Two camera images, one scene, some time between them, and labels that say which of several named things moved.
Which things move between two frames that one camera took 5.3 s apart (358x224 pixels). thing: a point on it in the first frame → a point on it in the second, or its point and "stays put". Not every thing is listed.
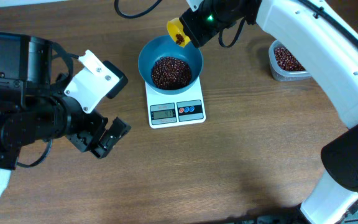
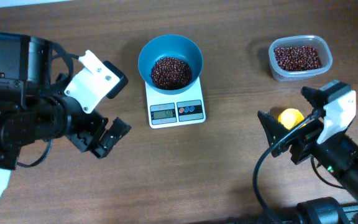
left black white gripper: x=92 y=134 stays put
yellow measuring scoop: x=174 y=27 → x=291 y=117
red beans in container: x=284 y=60 stays put
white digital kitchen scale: x=167 y=111 stays put
